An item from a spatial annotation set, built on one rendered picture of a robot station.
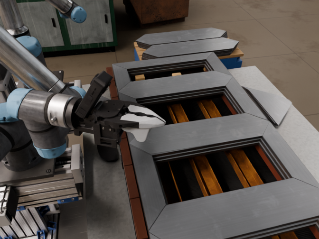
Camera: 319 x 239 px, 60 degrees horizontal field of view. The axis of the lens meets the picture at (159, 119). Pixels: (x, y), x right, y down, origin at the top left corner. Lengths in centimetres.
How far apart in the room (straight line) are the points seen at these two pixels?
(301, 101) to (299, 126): 159
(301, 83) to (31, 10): 327
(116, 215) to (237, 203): 54
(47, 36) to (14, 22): 238
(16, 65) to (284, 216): 104
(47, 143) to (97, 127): 18
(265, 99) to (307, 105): 153
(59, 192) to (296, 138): 125
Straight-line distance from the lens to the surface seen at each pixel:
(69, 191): 124
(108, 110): 60
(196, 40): 231
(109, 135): 62
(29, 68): 81
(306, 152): 166
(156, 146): 134
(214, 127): 146
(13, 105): 70
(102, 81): 56
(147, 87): 171
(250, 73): 216
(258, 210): 120
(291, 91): 349
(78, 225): 191
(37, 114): 67
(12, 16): 151
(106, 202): 139
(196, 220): 112
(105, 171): 150
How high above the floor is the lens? 185
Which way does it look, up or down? 42 degrees down
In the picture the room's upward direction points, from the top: straight up
